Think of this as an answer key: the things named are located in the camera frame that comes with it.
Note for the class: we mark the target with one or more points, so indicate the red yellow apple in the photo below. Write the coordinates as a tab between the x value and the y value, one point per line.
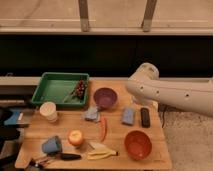
76	138

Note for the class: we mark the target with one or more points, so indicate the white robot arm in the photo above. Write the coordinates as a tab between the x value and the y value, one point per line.
189	95

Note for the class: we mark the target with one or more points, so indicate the purple bowl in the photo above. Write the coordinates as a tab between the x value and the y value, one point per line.
105	97

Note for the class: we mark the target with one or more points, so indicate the red bowl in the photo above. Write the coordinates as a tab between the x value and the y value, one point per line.
137	145

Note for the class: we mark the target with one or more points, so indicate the dark red grapes bunch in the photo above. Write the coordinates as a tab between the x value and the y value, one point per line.
80	89

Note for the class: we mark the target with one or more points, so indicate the grey blue crumpled cloth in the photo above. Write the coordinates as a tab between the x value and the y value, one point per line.
92	114

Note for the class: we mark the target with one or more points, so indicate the blue sponge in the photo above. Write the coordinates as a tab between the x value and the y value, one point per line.
128	116

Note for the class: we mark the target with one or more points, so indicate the red chili pepper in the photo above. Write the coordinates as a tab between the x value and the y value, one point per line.
103	124

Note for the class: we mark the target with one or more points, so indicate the black remote control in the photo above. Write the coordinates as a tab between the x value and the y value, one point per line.
145	117

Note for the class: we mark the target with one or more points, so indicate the green plastic tray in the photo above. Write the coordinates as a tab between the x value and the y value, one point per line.
59	88

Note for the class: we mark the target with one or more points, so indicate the white paper cup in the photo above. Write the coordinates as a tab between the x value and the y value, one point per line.
48	110

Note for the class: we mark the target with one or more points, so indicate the yellow banana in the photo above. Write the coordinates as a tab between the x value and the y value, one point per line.
100	151

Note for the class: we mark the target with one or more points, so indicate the blue plastic cup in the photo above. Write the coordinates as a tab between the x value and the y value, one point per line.
52	145

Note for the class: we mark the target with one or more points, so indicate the blue box on shelf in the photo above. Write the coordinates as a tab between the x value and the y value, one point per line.
18	118

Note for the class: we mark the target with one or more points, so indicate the black handled knife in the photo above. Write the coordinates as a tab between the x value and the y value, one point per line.
61	156

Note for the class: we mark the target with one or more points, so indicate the left grey window bracket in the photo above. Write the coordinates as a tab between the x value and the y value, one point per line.
84	15

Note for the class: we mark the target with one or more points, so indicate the grey window bracket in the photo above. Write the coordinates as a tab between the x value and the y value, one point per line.
148	15
84	15

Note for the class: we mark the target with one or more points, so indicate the right grey window bracket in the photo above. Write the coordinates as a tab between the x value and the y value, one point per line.
148	15

